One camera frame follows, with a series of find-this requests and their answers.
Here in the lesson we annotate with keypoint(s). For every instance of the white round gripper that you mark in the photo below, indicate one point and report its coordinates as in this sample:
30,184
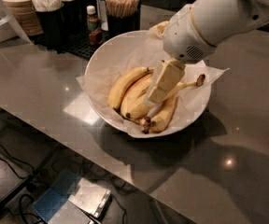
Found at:
184,38

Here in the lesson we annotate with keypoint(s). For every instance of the yellow banana long stem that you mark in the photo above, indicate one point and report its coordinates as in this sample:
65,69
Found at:
138,109

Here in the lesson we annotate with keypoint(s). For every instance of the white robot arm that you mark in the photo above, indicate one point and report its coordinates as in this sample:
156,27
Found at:
218,20

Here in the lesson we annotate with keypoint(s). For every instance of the white bowl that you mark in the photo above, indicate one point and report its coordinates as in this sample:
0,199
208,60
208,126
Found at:
122,50

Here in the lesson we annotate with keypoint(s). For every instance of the middle yellow banana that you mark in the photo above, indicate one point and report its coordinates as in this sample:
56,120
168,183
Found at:
134,92

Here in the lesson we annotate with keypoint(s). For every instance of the left yellow banana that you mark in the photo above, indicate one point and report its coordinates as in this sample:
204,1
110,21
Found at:
123,83

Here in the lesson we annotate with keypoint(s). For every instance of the bottom yellow banana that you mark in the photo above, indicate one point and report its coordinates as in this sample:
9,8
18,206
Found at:
160,121

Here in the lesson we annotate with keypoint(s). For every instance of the white parchment paper liner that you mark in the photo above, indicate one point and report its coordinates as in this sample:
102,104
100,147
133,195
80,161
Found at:
190,109

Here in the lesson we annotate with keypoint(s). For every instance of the black cup of wooden stirrers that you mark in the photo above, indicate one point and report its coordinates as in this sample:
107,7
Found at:
123,16

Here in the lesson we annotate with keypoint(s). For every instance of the small sauce bottle white cap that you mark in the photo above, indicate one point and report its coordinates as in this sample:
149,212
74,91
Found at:
95,33

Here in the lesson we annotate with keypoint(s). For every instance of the black mesh tray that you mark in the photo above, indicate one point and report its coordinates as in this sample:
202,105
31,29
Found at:
77,44

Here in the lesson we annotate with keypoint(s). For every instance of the black cup rear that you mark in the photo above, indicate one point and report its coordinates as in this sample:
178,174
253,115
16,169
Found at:
72,15

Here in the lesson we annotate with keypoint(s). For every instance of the black cup of white packets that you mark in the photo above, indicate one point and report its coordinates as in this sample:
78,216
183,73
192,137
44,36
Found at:
49,13

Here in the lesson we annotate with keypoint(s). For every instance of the stack of brown paper cups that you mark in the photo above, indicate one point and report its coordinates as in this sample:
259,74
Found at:
25,15

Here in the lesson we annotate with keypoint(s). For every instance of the silver metal box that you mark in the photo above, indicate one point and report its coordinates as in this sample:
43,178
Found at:
90,197

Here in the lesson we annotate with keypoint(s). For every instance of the blue perforated box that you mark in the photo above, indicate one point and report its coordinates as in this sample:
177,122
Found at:
52,200

